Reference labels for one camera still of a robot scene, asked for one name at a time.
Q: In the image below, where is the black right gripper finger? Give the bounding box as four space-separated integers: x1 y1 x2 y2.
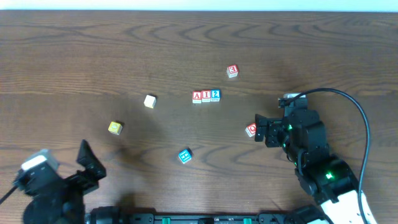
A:
265 119 284 147
254 114 268 142

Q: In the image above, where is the blue number 2 block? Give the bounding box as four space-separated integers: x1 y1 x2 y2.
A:
211 90 221 102

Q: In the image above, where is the red letter I block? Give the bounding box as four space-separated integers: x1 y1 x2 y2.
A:
201 90 211 103

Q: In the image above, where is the red letter A block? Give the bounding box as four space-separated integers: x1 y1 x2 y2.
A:
192 91 202 104

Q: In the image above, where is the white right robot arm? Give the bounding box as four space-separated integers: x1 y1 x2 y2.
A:
254 98 376 223

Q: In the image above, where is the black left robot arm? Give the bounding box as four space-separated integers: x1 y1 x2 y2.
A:
13 139 106 223

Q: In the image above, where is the red letter Q block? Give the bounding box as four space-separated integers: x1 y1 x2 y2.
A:
245 123 256 138

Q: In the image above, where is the yellow pineapple block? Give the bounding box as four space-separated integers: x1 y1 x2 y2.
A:
108 121 123 135

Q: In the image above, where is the red letter E block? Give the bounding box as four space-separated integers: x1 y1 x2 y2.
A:
226 65 239 78

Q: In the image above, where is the blue letter H block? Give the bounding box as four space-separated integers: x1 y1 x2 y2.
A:
178 149 192 164

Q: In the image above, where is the cream wooden block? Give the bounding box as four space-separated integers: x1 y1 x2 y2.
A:
144 95 157 109

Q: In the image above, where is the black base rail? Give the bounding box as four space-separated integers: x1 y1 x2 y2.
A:
84 205 332 224

